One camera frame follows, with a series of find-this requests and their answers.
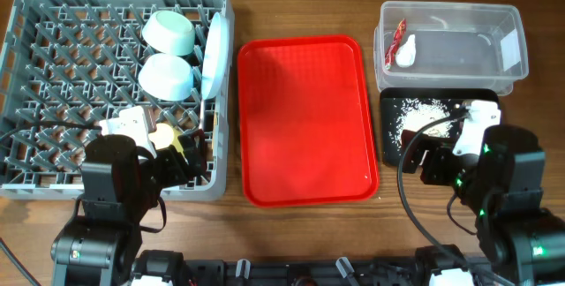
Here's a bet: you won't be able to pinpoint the white plastic fork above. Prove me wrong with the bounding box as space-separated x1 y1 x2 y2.
199 99 206 131

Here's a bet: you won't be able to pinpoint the rice and food scraps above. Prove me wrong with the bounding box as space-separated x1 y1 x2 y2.
388 99 451 146

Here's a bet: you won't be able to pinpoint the yellow plastic cup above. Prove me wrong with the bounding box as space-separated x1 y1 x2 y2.
148 123 183 154

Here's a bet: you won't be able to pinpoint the light blue small bowl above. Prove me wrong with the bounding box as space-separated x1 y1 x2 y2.
138 53 193 102

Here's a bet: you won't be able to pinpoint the white napkin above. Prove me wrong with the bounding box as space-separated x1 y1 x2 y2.
395 34 417 68

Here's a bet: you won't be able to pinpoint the light blue plate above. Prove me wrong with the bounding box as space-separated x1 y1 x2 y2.
201 13 230 100

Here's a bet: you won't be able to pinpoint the green bowl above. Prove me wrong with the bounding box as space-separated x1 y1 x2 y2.
141 10 196 56

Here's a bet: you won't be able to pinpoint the red sauce packet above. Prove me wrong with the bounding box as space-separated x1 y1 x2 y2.
384 19 406 70

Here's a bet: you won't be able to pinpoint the wooden chopstick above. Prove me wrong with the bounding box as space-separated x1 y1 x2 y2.
212 111 220 153

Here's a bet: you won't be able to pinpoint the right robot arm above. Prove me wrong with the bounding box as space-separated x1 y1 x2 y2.
401 124 564 285

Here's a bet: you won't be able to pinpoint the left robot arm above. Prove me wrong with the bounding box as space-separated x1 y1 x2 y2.
50 131 207 285

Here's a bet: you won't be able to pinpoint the black waste tray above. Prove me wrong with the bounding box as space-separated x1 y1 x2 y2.
380 87 499 167

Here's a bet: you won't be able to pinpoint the grey dishwasher rack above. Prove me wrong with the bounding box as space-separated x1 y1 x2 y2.
1 0 235 201

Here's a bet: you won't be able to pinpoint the clear plastic bin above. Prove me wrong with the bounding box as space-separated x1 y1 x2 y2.
373 1 530 95

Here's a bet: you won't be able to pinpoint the red plastic tray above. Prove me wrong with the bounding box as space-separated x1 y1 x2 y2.
237 34 380 207

